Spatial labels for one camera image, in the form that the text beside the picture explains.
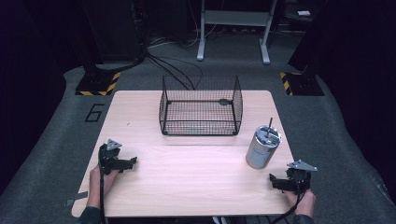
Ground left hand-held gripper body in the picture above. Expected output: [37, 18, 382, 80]
[98, 138, 126, 175]

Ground black cabinet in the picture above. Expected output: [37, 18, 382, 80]
[78, 0, 148, 74]

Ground striped black stand base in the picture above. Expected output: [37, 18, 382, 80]
[74, 70, 121, 97]
[278, 71, 325, 97]

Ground person's left hand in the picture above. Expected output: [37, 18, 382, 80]
[89, 165, 120, 200]

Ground grey tape strip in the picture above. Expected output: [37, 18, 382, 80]
[64, 190, 90, 207]

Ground black floor cables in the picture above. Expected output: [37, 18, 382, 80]
[143, 36, 204, 91]

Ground white metal stand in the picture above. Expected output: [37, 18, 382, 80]
[196, 0, 278, 65]

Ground black wire mesh basket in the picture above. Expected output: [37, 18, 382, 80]
[158, 74, 245, 137]

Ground silver metal cup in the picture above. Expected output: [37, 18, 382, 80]
[245, 124, 283, 170]

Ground person's right hand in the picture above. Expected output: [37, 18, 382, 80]
[283, 188, 318, 217]

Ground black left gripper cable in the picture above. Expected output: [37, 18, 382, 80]
[97, 146, 107, 224]

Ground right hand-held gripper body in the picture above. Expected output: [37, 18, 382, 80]
[286, 159, 318, 192]

